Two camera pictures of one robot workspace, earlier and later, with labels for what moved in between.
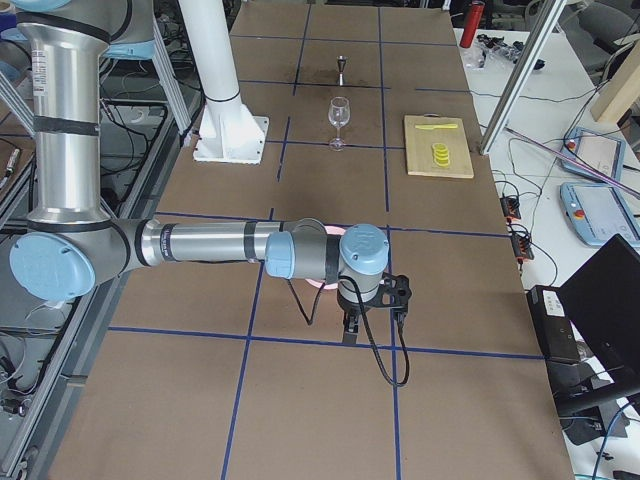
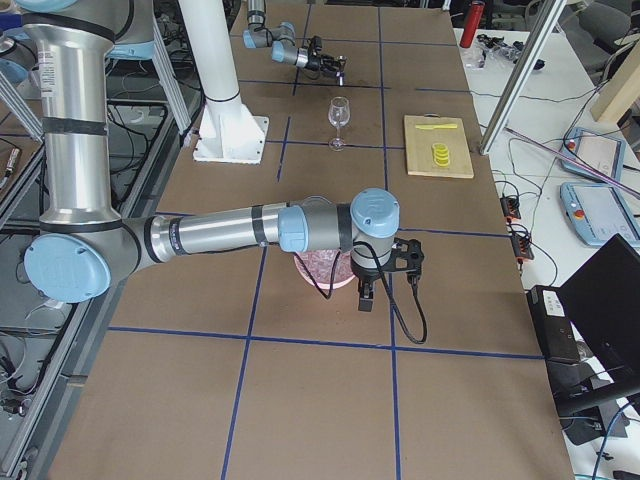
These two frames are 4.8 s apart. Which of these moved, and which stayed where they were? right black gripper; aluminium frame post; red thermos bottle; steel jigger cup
Moved: right black gripper
Stayed: red thermos bottle; aluminium frame post; steel jigger cup
